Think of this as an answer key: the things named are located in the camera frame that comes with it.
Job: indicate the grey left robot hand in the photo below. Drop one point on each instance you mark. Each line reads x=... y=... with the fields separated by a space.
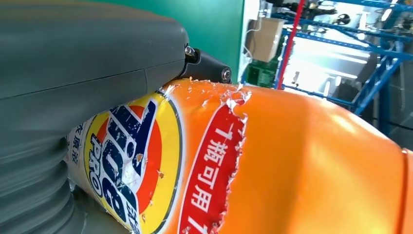
x=80 y=58

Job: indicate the orange detergent bottle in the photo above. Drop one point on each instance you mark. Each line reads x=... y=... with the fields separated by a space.
x=306 y=161

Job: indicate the green plastic crate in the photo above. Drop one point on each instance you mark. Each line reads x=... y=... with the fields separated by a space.
x=261 y=74

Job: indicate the brown cardboard box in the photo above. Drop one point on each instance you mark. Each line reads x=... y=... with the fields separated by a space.
x=266 y=40

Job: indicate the red pole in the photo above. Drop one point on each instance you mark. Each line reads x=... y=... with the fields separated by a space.
x=290 y=42

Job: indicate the blue metal shelving rack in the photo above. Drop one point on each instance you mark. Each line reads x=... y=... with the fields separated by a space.
x=371 y=84

